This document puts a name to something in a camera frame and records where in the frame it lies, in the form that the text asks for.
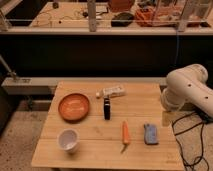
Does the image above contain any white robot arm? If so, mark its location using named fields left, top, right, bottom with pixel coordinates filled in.
left=161, top=64, right=213, bottom=118

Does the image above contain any black upright eraser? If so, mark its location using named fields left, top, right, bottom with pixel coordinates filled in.
left=104, top=98, right=111, bottom=120

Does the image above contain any white glue tube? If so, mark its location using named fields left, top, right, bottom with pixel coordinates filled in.
left=96, top=85, right=126, bottom=98

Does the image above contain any orange plate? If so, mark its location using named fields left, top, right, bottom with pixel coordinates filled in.
left=58, top=93, right=90, bottom=121

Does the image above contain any orange toy carrot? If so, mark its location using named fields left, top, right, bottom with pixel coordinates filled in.
left=121, top=121, right=130, bottom=153

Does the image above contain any blue sponge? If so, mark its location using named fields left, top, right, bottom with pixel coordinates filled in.
left=144, top=124, right=158, bottom=145

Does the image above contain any white cup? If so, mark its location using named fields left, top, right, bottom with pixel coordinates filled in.
left=57, top=129, right=79, bottom=154

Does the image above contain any black bag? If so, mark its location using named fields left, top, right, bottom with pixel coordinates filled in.
left=111, top=12, right=134, bottom=27

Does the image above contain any orange tool case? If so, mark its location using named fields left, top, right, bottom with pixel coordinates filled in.
left=135, top=6, right=183, bottom=27

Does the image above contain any metal frame post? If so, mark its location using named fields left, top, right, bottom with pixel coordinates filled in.
left=87, top=0, right=96, bottom=32

